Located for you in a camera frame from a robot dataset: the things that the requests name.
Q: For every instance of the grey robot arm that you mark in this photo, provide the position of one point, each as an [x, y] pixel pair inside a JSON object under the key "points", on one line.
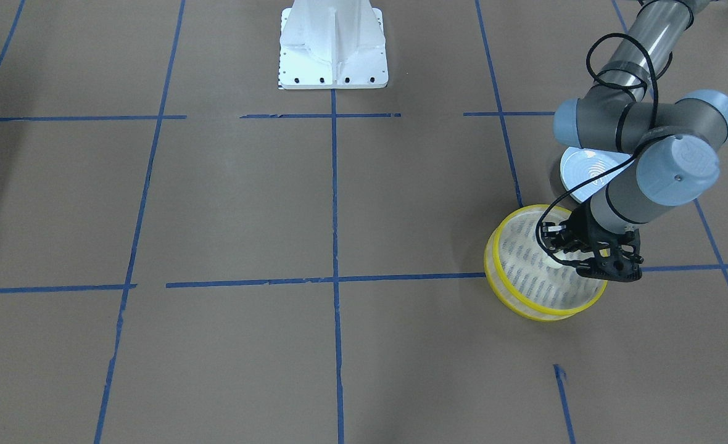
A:
{"points": [[672, 148]]}

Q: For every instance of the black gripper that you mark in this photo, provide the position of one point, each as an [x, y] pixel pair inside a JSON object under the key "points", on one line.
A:
{"points": [[579, 231]]}

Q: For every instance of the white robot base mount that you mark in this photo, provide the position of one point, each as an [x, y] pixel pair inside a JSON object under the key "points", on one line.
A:
{"points": [[332, 44]]}

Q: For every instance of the yellow rimmed white steamer basket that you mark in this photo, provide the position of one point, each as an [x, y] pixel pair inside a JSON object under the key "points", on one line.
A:
{"points": [[527, 280]]}

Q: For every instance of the light blue plate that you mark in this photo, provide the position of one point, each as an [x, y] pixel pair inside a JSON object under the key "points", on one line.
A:
{"points": [[578, 165]]}

